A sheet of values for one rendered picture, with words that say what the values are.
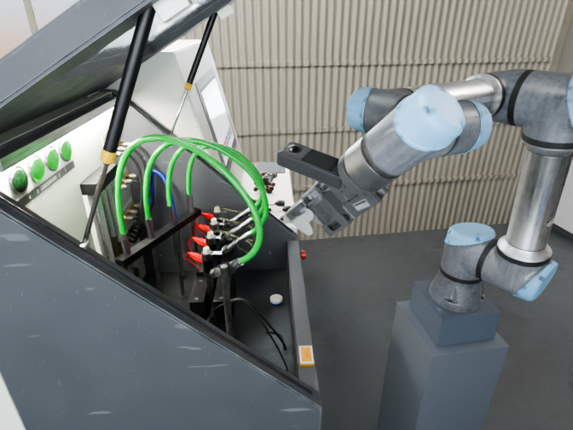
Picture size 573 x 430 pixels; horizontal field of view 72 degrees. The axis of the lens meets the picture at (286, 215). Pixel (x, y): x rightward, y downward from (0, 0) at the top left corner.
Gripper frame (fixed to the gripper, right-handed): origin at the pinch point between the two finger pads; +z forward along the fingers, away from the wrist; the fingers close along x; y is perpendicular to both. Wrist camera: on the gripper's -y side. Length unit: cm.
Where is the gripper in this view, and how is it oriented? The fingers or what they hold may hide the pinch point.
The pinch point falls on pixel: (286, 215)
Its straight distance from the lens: 73.5
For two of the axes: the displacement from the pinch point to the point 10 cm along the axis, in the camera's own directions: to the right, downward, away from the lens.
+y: 6.9, 7.2, 0.6
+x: 5.4, -5.6, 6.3
